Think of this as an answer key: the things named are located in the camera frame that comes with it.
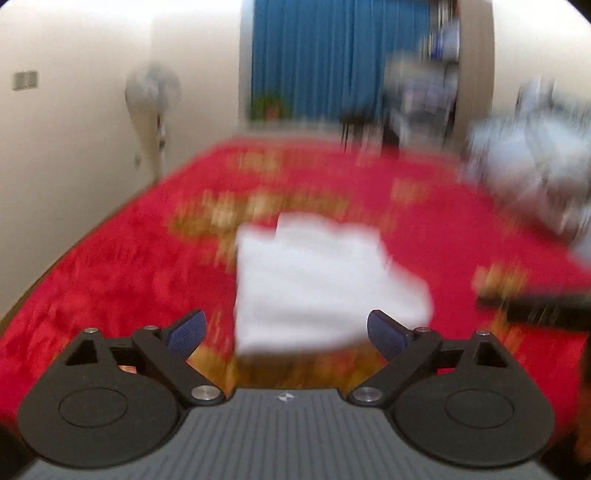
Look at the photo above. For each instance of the wooden shelf unit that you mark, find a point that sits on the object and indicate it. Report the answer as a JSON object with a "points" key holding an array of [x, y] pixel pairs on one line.
{"points": [[475, 69]]}

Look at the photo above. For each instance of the blue curtain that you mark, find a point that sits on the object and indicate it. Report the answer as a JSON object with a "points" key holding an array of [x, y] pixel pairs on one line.
{"points": [[332, 55]]}

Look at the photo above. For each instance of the clear plastic storage bin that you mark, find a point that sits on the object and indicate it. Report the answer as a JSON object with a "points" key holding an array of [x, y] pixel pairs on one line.
{"points": [[418, 115]]}

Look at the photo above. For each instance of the white shirt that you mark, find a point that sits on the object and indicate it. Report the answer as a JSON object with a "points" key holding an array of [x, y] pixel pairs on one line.
{"points": [[318, 286]]}

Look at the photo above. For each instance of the white storage box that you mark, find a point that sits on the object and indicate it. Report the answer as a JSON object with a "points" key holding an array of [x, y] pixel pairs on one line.
{"points": [[408, 69]]}

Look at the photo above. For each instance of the plaid blue quilt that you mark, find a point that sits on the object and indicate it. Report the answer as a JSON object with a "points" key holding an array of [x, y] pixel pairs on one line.
{"points": [[531, 157]]}

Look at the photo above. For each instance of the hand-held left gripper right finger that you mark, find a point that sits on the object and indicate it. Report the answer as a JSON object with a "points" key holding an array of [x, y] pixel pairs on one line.
{"points": [[388, 334]]}

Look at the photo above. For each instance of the person's right forearm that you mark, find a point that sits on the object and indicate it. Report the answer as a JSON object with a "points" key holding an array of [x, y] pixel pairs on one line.
{"points": [[579, 415]]}

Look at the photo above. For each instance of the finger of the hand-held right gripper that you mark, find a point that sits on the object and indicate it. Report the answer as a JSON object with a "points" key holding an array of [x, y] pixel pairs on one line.
{"points": [[498, 301]]}

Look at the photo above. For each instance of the black bag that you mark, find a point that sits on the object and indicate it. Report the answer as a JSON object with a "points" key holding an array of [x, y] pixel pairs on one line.
{"points": [[356, 119]]}

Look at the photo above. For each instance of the red floral blanket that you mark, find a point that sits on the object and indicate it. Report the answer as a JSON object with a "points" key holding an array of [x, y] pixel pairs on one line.
{"points": [[115, 277]]}

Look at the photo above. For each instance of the white standing fan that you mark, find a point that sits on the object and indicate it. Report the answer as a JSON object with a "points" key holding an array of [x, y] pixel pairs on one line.
{"points": [[152, 87]]}

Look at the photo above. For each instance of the potted green plant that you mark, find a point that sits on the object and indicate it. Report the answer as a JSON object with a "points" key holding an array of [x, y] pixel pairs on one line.
{"points": [[270, 108]]}

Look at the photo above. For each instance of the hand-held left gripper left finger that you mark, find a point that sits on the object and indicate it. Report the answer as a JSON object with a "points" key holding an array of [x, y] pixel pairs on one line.
{"points": [[187, 333]]}

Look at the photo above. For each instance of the white window sill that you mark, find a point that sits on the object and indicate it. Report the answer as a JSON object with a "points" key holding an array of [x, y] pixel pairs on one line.
{"points": [[300, 129]]}

